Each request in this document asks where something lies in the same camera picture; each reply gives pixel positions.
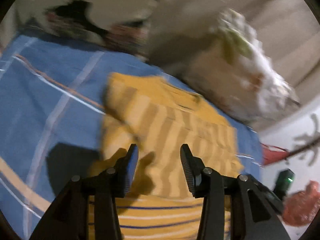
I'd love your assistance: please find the yellow striped knit sweater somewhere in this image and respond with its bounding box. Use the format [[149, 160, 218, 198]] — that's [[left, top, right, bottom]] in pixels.
[[88, 73, 242, 239]]

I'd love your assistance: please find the red box beside bed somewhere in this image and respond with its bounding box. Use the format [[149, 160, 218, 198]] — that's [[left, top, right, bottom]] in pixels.
[[261, 143, 290, 166]]

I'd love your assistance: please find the red plastic bag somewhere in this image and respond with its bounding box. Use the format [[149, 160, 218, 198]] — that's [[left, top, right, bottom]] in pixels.
[[282, 180, 319, 227]]

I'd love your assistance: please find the dark coat rack stand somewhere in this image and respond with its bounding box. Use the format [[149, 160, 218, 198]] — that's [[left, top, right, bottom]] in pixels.
[[285, 113, 319, 167]]

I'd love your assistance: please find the white pillow with leaf print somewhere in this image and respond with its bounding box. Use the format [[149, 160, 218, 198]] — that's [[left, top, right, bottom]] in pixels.
[[147, 7, 302, 126]]

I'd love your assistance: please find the blue plaid bed sheet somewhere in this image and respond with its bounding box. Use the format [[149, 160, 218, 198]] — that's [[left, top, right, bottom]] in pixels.
[[1, 33, 262, 239]]

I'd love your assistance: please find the white pillow with tree print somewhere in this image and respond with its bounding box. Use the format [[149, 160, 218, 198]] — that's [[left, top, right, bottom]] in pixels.
[[17, 0, 151, 60]]

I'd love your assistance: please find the beige padded headboard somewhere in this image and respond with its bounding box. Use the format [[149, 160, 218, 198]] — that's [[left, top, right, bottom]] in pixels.
[[24, 0, 320, 131]]

